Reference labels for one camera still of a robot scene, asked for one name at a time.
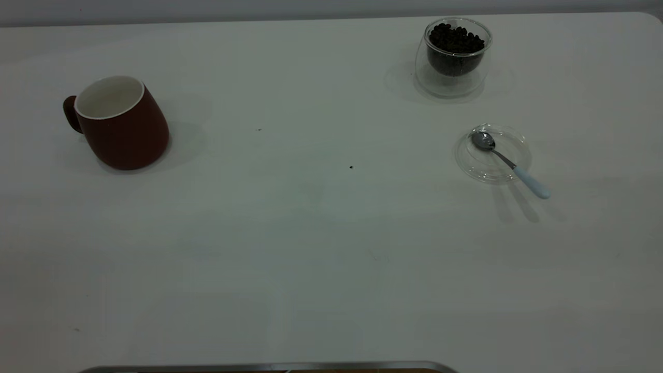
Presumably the clear double-wall glass cup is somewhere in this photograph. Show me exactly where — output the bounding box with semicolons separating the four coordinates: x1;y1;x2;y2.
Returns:
414;17;493;99

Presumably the red ceramic mug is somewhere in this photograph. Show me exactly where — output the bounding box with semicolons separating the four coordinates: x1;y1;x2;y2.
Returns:
63;76;170;171

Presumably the clear glass saucer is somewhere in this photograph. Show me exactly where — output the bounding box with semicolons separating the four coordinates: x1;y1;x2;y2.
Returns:
455;123;532;183

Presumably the metal spoon pale blue handle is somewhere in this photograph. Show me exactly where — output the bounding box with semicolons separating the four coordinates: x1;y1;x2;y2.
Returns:
471;131;551;200

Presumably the pile of coffee beans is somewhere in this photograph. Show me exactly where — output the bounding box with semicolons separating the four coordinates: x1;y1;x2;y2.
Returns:
427;22;486;77

